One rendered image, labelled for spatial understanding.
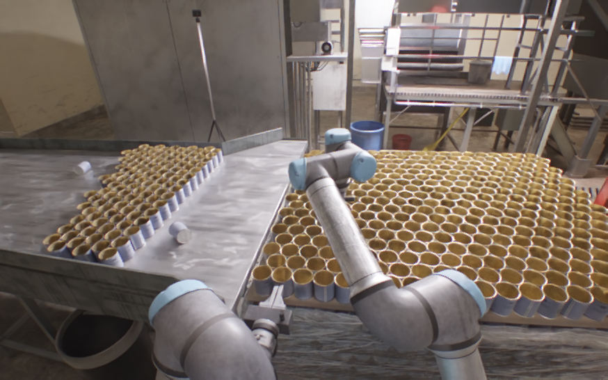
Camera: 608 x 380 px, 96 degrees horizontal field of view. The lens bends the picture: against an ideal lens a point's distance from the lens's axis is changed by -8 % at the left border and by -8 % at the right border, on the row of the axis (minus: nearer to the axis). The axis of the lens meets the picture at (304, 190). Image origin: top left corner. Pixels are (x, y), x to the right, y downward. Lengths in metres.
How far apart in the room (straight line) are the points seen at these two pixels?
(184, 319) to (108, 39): 4.08
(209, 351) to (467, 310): 0.47
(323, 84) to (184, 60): 1.63
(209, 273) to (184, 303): 0.65
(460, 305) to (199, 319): 0.47
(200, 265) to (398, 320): 0.85
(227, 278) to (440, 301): 0.77
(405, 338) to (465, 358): 0.14
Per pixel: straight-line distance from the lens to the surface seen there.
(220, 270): 1.20
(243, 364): 0.51
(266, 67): 3.50
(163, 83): 4.10
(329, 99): 3.74
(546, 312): 1.16
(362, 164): 0.75
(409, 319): 0.60
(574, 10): 4.27
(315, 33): 3.20
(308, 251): 1.13
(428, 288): 0.64
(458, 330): 0.67
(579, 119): 7.78
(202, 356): 0.51
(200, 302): 0.56
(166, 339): 0.58
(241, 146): 2.18
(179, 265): 1.28
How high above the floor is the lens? 1.90
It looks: 30 degrees down
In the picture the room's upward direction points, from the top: 2 degrees counter-clockwise
